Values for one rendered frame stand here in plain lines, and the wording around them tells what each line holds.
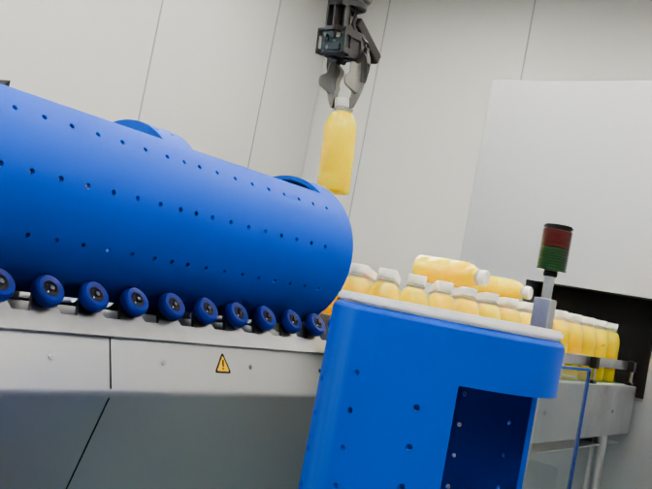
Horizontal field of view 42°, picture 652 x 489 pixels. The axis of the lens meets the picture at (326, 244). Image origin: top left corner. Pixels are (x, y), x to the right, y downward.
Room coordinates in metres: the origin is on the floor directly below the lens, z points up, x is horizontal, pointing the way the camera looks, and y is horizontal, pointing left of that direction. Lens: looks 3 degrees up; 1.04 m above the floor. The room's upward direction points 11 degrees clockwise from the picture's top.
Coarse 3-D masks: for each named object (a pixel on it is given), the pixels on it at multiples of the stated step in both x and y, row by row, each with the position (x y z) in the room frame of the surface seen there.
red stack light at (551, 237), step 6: (546, 228) 1.79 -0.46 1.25; (552, 228) 1.78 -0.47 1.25; (546, 234) 1.79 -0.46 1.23; (552, 234) 1.78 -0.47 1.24; (558, 234) 1.78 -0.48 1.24; (564, 234) 1.78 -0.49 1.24; (570, 234) 1.79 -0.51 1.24; (540, 240) 1.81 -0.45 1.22; (546, 240) 1.79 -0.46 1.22; (552, 240) 1.78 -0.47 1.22; (558, 240) 1.78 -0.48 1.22; (564, 240) 1.78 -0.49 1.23; (570, 240) 1.79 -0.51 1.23; (558, 246) 1.78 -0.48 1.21; (564, 246) 1.78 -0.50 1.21
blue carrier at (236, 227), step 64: (0, 128) 0.99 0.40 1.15; (64, 128) 1.07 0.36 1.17; (128, 128) 1.19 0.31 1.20; (0, 192) 0.99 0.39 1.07; (64, 192) 1.06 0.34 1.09; (128, 192) 1.14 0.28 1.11; (192, 192) 1.24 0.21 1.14; (256, 192) 1.38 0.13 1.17; (320, 192) 1.58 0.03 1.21; (0, 256) 1.04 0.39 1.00; (64, 256) 1.11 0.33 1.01; (128, 256) 1.18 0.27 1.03; (192, 256) 1.27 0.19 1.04; (256, 256) 1.37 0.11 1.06; (320, 256) 1.51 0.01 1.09
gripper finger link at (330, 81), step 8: (336, 64) 1.72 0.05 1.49; (328, 72) 1.71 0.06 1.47; (336, 72) 1.72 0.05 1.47; (320, 80) 1.70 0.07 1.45; (328, 80) 1.71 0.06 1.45; (336, 80) 1.72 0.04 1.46; (328, 88) 1.72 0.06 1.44; (336, 88) 1.72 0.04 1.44; (328, 96) 1.73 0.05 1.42; (336, 96) 1.73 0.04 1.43
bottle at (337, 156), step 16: (336, 112) 1.70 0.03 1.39; (336, 128) 1.69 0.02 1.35; (352, 128) 1.70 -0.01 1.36; (336, 144) 1.69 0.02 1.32; (352, 144) 1.70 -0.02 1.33; (320, 160) 1.71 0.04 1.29; (336, 160) 1.69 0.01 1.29; (352, 160) 1.71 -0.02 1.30; (320, 176) 1.71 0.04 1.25; (336, 176) 1.69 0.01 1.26; (336, 192) 1.70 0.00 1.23
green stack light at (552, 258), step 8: (544, 248) 1.79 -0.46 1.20; (552, 248) 1.78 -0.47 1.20; (560, 248) 1.78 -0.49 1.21; (544, 256) 1.79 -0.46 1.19; (552, 256) 1.78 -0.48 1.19; (560, 256) 1.78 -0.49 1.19; (568, 256) 1.79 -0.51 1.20; (544, 264) 1.79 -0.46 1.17; (552, 264) 1.78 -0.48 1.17; (560, 264) 1.78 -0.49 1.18; (560, 272) 1.79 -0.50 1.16
